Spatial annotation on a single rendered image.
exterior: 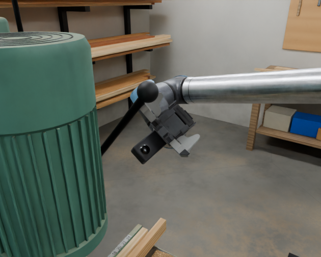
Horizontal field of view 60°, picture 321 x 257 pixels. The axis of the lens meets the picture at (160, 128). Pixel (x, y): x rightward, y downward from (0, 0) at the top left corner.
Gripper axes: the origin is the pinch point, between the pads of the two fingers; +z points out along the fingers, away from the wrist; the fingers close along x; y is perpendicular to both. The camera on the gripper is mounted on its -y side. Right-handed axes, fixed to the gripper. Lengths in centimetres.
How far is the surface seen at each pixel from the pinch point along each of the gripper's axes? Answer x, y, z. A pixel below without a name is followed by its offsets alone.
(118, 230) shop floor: 20, -69, -157
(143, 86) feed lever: -5.2, 2.0, 12.9
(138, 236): 16.0, -23.8, -25.4
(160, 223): 18.2, -17.9, -31.6
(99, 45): -126, 15, -216
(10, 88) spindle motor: -10.3, -9.4, 27.7
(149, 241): 19.1, -22.4, -25.9
